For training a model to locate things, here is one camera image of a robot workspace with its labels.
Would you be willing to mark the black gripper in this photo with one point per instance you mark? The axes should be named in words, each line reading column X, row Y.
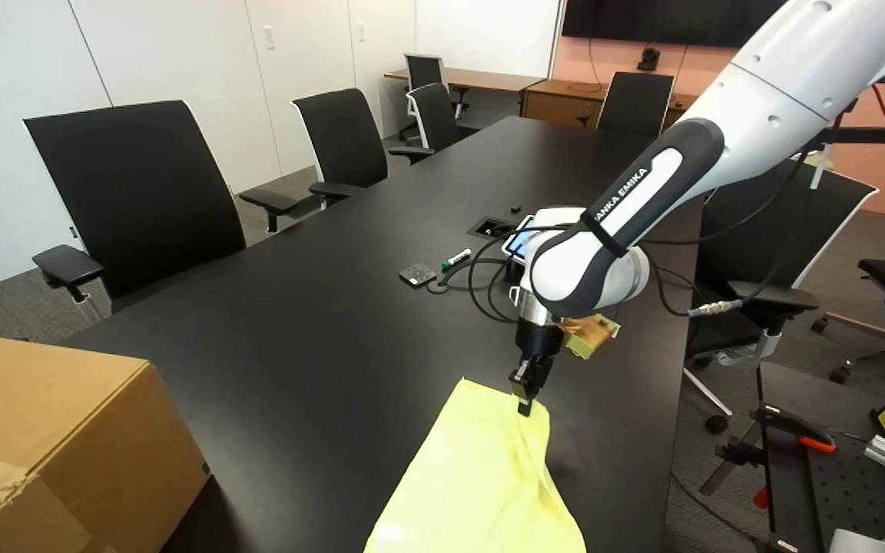
column 538, row 347

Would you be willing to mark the yellow towel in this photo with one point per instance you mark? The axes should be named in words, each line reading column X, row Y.
column 474, row 482

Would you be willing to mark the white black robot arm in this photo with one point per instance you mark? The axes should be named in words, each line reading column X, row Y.
column 769, row 92

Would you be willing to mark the green marker pen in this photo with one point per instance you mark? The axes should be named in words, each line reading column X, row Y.
column 457, row 258

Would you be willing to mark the white tablet on stand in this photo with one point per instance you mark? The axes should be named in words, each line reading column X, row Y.
column 519, row 239

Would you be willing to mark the small black phone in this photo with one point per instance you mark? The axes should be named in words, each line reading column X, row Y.
column 419, row 274

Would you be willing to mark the black tripod stand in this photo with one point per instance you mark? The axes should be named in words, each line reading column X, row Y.
column 765, row 461

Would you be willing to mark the wooden cabinet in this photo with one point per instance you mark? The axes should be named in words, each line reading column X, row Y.
column 566, row 106

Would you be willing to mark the light wooden desk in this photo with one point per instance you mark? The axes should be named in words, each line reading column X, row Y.
column 474, row 77

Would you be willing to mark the black webcam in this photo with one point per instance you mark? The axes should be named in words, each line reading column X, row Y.
column 650, row 60

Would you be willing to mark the large black office chair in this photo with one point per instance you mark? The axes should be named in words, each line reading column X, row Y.
column 135, row 195

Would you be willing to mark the black horizontal stand bar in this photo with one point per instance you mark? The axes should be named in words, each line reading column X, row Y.
column 882, row 133

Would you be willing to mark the brown cardboard box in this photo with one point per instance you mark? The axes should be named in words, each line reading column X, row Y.
column 44, row 441

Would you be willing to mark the yellowish wrist camera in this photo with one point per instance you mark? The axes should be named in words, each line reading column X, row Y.
column 592, row 337

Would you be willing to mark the black wall television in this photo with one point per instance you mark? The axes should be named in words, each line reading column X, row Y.
column 657, row 20

